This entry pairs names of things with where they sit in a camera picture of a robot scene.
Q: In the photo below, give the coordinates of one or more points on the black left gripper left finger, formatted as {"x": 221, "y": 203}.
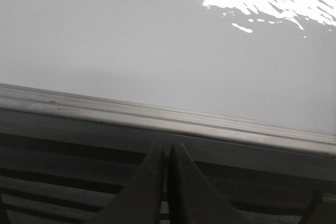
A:
{"x": 140, "y": 200}

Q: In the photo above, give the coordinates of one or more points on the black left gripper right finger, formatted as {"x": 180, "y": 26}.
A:
{"x": 191, "y": 198}

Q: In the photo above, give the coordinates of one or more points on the white whiteboard with aluminium frame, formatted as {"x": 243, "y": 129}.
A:
{"x": 259, "y": 72}

